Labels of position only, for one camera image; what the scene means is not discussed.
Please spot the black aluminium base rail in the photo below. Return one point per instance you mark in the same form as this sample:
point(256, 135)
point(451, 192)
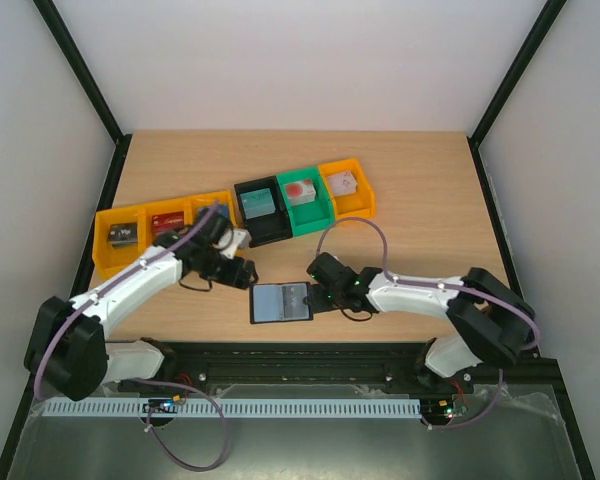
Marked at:
point(392, 367)

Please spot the frame post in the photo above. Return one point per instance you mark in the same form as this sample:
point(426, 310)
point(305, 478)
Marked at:
point(71, 52)
point(542, 25)

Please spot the green bin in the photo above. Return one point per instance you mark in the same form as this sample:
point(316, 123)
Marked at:
point(311, 216)

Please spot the black bin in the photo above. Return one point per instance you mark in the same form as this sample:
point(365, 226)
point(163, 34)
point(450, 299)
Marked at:
point(270, 228)

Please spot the right yellow bin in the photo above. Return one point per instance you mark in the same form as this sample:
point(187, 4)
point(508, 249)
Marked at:
point(361, 202)

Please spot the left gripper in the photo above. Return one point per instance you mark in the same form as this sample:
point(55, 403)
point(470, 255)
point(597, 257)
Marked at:
point(243, 282)

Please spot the teal card stack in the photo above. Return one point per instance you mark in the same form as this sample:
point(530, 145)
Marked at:
point(257, 203)

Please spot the right frame post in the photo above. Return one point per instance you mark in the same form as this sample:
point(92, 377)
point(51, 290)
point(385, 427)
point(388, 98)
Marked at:
point(542, 25)

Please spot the white patterned card stack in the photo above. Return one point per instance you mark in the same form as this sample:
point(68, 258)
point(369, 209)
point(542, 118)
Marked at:
point(342, 183)

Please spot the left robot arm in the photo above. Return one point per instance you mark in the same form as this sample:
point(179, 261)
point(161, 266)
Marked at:
point(69, 348)

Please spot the blue card stack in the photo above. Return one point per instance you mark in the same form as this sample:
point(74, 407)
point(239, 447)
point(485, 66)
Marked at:
point(221, 208)

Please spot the white slotted cable duct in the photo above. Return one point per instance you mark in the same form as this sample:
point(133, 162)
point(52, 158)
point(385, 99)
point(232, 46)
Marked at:
point(236, 408)

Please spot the black leather card holder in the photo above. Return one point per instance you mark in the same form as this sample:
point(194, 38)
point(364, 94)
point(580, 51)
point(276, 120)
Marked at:
point(279, 303)

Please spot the red circle card stack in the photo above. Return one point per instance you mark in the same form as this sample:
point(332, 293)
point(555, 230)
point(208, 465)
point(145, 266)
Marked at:
point(300, 192)

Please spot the far left yellow bin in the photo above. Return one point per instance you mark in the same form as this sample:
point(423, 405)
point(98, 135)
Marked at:
point(108, 260)

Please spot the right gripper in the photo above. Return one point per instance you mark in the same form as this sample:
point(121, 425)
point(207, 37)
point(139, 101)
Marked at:
point(318, 301)

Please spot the left frame post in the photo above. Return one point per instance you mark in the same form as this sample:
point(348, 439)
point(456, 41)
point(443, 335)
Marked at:
point(71, 52)

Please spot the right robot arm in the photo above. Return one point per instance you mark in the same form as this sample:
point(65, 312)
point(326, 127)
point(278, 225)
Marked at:
point(492, 324)

